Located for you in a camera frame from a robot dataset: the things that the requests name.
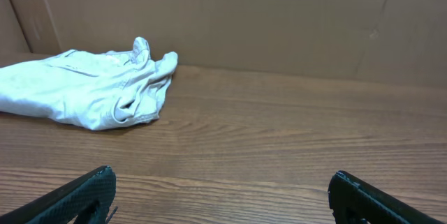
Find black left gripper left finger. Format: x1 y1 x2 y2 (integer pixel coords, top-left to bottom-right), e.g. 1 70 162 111
1 165 117 224

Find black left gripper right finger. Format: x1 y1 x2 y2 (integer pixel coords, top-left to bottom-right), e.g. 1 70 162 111
328 170 443 224

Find folded beige trousers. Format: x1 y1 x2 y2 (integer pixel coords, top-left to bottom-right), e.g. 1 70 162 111
1 37 178 130

